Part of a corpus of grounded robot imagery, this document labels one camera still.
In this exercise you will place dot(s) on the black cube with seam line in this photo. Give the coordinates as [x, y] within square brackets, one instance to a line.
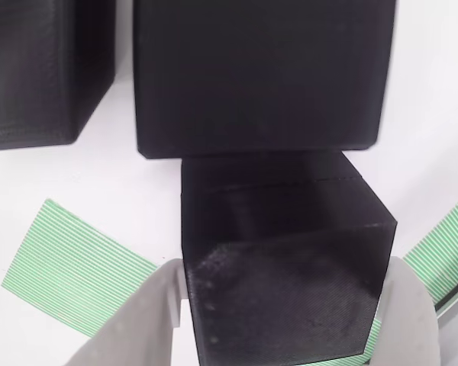
[282, 297]

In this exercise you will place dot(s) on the plain black cube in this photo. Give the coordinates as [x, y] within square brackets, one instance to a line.
[252, 76]
[42, 76]

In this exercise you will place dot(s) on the green striped paper strip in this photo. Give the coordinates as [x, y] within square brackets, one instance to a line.
[442, 248]

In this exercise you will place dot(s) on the green striped square patch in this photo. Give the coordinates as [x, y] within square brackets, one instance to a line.
[72, 267]

